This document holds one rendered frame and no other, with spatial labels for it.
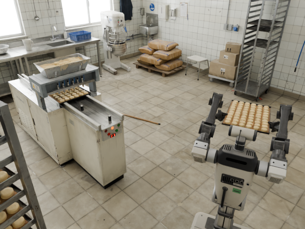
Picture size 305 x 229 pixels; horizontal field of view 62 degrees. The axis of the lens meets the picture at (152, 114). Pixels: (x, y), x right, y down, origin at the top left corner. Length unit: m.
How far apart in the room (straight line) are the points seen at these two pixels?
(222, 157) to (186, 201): 1.45
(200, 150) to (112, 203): 1.60
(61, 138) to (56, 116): 0.31
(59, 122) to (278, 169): 2.39
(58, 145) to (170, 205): 1.51
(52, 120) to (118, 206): 1.21
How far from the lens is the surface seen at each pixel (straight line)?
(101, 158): 2.79
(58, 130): 3.21
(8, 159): 1.11
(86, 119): 2.68
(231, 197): 1.80
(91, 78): 3.29
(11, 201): 1.21
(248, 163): 1.60
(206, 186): 3.18
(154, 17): 7.45
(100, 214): 2.90
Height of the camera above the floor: 2.21
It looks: 29 degrees down
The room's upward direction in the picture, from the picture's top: straight up
